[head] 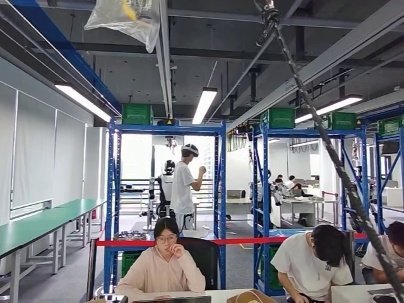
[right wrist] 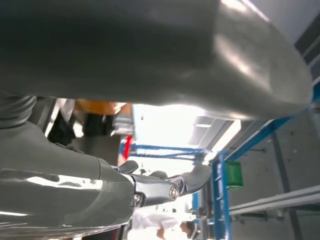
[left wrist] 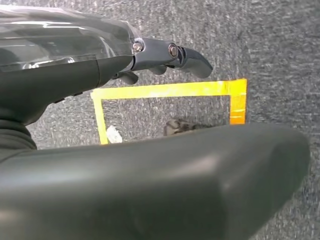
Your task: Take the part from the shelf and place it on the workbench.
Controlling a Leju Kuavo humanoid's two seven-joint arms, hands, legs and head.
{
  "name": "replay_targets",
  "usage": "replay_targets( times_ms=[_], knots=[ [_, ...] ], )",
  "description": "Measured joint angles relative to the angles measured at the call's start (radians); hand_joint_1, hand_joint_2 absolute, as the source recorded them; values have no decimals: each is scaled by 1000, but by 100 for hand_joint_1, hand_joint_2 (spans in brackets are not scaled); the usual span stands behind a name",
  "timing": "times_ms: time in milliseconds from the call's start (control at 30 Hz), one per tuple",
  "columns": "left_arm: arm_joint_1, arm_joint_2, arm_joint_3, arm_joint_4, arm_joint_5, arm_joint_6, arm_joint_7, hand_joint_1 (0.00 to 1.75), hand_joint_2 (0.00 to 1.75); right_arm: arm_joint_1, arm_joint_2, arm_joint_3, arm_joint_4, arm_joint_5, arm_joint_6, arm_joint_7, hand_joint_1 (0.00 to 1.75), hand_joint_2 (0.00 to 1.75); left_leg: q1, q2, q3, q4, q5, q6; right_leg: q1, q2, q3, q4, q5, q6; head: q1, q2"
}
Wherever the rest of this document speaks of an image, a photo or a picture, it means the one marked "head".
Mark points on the blue metal shelf rack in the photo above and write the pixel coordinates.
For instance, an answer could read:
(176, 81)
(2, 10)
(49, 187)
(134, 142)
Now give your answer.
(378, 184)
(109, 188)
(266, 175)

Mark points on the green top workbench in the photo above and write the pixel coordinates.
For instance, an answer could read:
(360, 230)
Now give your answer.
(28, 230)
(80, 205)

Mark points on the white VR headset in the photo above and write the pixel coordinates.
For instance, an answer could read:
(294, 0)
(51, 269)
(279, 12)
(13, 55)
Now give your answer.
(383, 299)
(191, 149)

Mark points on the ceiling light bar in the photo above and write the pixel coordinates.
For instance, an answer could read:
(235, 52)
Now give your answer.
(340, 103)
(82, 102)
(205, 105)

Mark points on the person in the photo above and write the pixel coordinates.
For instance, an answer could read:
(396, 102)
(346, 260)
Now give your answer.
(398, 236)
(181, 194)
(291, 182)
(306, 267)
(161, 272)
(279, 180)

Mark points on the black device yellow sticker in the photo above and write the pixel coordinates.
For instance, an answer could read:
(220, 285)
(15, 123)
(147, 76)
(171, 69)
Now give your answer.
(168, 122)

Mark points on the white black humanoid robot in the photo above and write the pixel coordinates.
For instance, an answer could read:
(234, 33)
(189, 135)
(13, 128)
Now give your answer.
(165, 188)
(358, 173)
(275, 193)

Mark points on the red barrier belt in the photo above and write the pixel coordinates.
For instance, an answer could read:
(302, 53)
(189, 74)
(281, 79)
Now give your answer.
(236, 241)

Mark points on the black office chair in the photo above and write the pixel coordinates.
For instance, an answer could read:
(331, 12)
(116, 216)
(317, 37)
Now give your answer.
(206, 261)

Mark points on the white office desk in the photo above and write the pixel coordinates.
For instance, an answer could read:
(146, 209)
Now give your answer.
(300, 205)

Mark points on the dark grey laptop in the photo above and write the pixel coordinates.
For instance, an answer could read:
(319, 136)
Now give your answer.
(172, 300)

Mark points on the open brown cardboard box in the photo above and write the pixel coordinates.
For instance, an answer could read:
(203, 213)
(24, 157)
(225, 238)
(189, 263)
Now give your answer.
(232, 300)

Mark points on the clear plastic bag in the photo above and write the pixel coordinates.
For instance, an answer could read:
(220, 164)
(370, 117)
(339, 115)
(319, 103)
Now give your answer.
(126, 21)

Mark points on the white roller blind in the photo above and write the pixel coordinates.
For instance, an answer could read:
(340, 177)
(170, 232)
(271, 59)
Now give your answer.
(69, 159)
(34, 150)
(7, 150)

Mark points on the blue ceiling beam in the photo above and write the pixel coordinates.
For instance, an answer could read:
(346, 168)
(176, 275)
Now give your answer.
(63, 46)

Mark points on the white table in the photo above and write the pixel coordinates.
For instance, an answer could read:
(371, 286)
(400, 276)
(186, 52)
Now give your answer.
(346, 295)

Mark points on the grey ceiling rail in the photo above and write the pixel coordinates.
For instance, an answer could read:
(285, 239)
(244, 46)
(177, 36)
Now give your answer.
(165, 75)

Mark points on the black barrier post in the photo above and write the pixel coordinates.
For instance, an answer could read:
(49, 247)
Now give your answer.
(90, 269)
(350, 259)

